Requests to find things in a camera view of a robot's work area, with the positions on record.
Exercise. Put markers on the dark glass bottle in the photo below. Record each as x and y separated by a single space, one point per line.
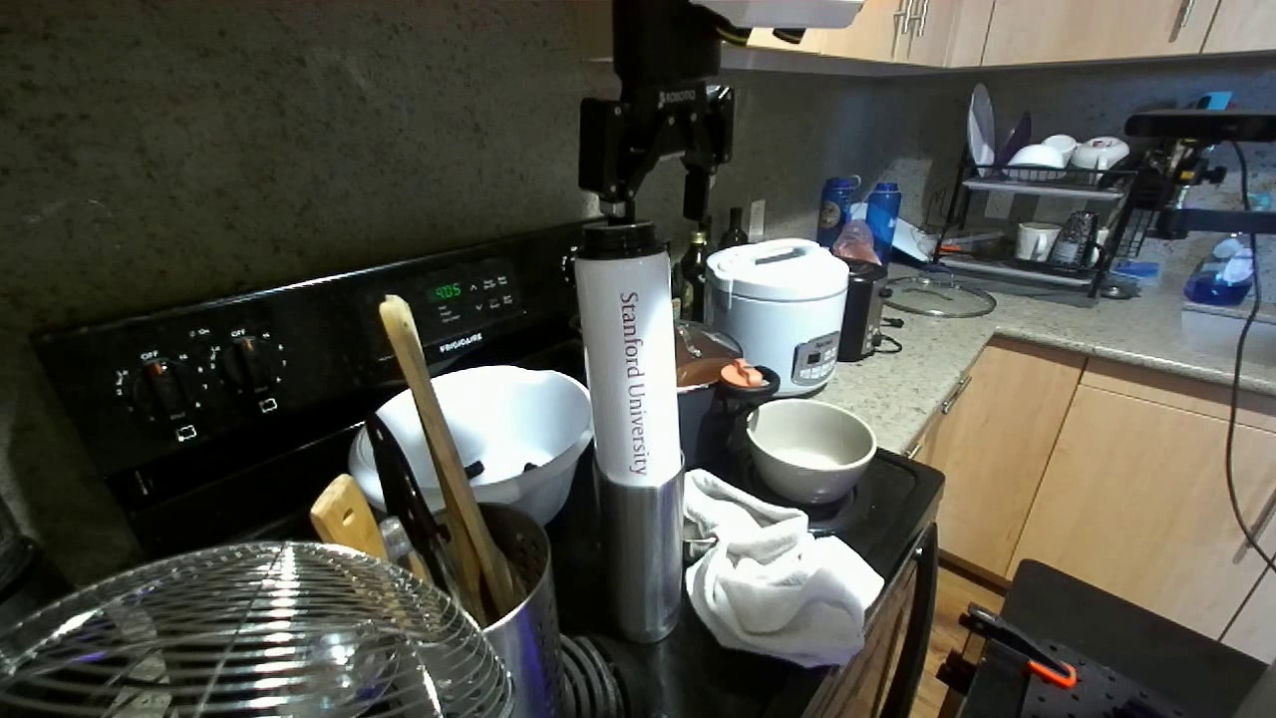
696 271
737 228

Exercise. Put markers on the large white mixing bowl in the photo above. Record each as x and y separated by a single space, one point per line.
520 411

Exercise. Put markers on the white dish in rack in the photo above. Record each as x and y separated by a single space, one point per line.
1041 153
1103 153

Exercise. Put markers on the blue container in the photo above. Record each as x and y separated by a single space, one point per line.
1222 279

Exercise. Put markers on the long wooden spatula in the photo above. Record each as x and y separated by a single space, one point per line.
426 399

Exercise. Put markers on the orange and black clamp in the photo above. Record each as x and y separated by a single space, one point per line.
1023 654

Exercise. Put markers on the blue bottle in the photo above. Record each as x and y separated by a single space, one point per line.
838 210
885 217

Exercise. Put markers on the white rice cooker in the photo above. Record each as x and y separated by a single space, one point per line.
782 311

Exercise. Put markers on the white mug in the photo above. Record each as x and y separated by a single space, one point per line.
1040 242

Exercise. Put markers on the black dish rack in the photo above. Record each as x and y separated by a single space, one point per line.
1040 185

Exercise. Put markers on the white flask with black rim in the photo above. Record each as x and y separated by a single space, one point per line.
629 372

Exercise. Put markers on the steel kettle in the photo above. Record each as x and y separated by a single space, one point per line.
1080 242

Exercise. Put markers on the perforated steel utensil holder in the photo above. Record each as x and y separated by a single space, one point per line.
532 640

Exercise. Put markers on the small white ceramic bowl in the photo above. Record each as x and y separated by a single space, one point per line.
810 454

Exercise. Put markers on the white plate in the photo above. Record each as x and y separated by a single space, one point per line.
984 125

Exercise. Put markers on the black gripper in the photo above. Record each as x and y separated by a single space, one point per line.
663 67

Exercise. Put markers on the black work table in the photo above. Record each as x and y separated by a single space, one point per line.
1144 652

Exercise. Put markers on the round glass lid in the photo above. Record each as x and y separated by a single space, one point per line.
971 309

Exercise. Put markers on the black camera on stand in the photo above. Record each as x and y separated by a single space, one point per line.
1200 125

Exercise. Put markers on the white cloth towel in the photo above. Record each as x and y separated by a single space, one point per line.
780 583

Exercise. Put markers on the stainless steel tumbler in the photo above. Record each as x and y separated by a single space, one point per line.
639 560

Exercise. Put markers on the black kitchen utensil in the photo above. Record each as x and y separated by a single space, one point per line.
402 485

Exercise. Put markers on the wooden base cabinets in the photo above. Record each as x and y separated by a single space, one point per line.
1130 481

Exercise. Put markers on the black electric stove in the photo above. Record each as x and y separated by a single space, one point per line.
334 319

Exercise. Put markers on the short wooden spatula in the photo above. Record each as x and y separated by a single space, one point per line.
344 513

